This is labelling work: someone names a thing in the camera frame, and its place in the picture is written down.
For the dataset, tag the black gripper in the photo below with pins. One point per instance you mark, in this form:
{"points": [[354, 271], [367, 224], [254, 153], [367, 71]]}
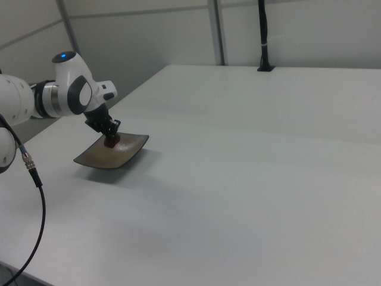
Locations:
{"points": [[96, 117]]}

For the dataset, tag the small round reddish-brown food item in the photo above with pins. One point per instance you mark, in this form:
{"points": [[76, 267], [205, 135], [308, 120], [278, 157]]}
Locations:
{"points": [[110, 143]]}

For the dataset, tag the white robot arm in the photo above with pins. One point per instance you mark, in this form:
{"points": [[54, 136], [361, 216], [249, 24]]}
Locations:
{"points": [[68, 77]]}

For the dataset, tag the square brown ceramic plate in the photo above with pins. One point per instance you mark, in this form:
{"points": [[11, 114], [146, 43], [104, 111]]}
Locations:
{"points": [[122, 155]]}

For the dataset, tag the black camera stand pole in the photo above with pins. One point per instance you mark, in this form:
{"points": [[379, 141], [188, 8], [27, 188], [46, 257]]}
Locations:
{"points": [[263, 29]]}

